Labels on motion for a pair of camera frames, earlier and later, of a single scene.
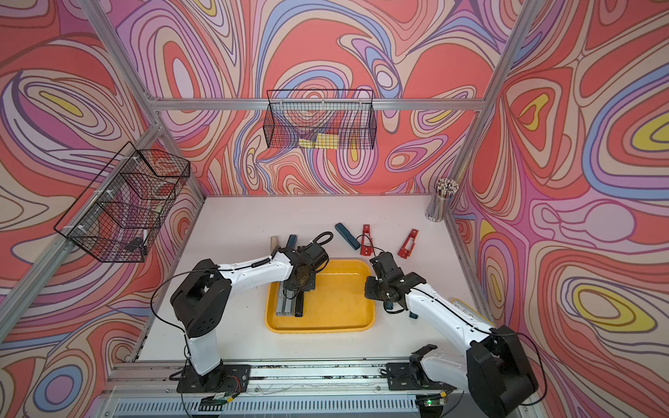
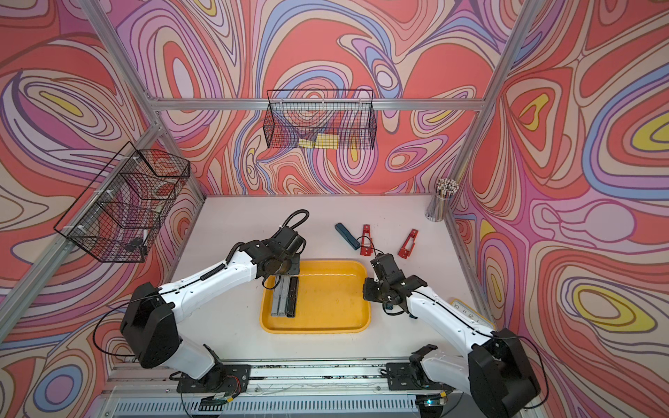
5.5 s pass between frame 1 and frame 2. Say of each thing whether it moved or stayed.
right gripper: stayed
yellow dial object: stayed
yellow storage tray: stayed
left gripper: moved
